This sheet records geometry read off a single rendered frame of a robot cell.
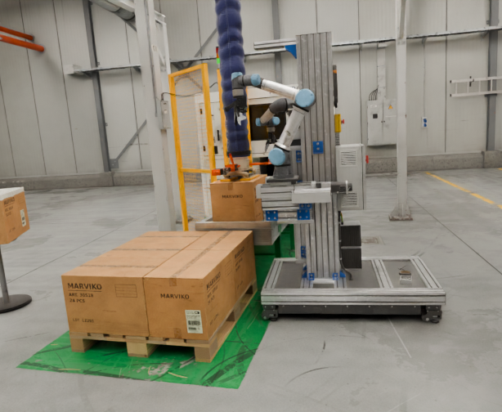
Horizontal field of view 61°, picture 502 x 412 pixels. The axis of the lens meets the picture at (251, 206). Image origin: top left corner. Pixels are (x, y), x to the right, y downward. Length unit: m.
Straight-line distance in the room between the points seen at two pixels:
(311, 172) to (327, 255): 0.64
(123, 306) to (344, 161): 1.80
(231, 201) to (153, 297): 1.37
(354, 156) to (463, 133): 9.85
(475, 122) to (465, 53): 1.79
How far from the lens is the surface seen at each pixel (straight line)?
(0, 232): 3.99
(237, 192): 3.76
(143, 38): 4.84
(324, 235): 3.29
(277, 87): 3.05
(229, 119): 3.94
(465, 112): 12.90
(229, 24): 4.01
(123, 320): 2.94
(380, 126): 12.19
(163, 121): 4.63
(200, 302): 2.64
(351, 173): 3.17
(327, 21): 12.68
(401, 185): 6.39
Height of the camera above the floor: 1.38
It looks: 10 degrees down
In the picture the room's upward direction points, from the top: 4 degrees counter-clockwise
